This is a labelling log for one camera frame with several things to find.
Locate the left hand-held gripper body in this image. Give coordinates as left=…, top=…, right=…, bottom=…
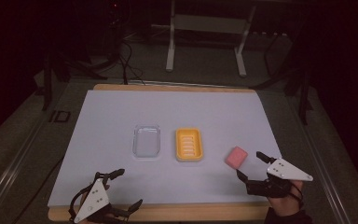
left=68, top=171, right=129, bottom=224

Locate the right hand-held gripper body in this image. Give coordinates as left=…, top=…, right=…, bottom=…
left=244, top=157, right=314, bottom=199

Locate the pink soap bar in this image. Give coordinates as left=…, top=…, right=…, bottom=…
left=225, top=146, right=249, bottom=170

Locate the person's right hand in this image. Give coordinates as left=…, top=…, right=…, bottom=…
left=266, top=179, right=305, bottom=217

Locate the clear plastic soap dish lid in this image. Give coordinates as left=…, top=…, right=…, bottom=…
left=131, top=124, right=162, bottom=160

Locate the wooden table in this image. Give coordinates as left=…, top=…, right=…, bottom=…
left=47, top=83, right=273, bottom=223

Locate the yellow soap dish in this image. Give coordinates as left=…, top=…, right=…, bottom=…
left=174, top=127, right=204, bottom=163

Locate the black tripod stand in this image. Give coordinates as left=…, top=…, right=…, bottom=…
left=41, top=53, right=109, bottom=112
left=251, top=66, right=313, bottom=126

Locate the white table mat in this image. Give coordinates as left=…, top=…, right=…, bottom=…
left=47, top=90, right=282, bottom=207

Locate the dark grey box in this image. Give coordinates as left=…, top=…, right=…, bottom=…
left=263, top=32, right=294, bottom=76

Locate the white metal stand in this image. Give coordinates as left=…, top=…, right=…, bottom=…
left=165, top=0, right=257, bottom=78

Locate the metal floor rail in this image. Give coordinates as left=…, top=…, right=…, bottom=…
left=286, top=94, right=353, bottom=224
left=0, top=102, right=57, bottom=218

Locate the black floor bracket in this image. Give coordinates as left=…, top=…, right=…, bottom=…
left=48, top=109, right=72, bottom=123

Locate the black cable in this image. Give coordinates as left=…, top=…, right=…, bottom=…
left=117, top=39, right=146, bottom=86

